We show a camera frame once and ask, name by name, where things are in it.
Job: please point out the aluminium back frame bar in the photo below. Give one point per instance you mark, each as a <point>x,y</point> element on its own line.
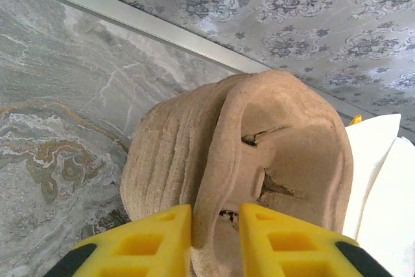
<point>129,17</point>

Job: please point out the brown pulp cup carrier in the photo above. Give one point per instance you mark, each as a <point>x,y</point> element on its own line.
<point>298,160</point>

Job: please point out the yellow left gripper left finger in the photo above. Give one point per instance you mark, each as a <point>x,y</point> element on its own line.
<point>139,248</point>

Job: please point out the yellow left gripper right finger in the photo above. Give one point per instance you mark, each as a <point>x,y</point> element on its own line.
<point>291,251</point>

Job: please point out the stack of white napkins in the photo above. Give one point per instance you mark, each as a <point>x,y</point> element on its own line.
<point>386,192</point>

